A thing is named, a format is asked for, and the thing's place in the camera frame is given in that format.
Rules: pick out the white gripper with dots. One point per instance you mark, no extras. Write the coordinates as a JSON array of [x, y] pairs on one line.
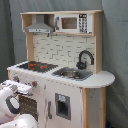
[[20, 88]]

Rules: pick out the small metal pot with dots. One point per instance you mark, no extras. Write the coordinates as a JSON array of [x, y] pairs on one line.
[[70, 74]]

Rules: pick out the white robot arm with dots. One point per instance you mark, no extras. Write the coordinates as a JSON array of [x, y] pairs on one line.
[[9, 105]]

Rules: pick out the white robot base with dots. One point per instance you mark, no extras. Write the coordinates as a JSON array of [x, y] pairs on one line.
[[23, 121]]

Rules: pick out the wooden toy kitchen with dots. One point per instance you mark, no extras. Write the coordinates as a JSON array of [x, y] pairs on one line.
[[73, 50]]

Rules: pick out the left red stove knob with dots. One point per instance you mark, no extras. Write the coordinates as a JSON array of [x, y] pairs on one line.
[[15, 78]]

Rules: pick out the red stove knob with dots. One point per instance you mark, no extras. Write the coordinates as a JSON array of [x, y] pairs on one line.
[[15, 78], [34, 83]]

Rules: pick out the right red stove knob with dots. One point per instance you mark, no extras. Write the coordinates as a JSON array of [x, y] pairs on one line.
[[34, 83]]

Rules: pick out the toy oven door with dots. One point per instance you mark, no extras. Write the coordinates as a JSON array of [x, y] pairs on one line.
[[28, 105]]

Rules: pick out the black toy stovetop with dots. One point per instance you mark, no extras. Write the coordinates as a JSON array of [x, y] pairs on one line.
[[38, 66]]

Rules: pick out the grey ice dispenser panel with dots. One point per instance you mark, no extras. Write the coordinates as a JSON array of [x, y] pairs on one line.
[[63, 108]]

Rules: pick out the grey toy sink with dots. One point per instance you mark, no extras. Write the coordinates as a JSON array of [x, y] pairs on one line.
[[83, 73]]

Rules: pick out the grey range hood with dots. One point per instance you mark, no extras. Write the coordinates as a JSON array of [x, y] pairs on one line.
[[40, 24]]

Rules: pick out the white toy microwave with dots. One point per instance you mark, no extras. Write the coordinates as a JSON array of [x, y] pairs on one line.
[[73, 23]]

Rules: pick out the grey cabinet door handle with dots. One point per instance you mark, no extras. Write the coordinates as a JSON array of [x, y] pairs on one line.
[[49, 110]]

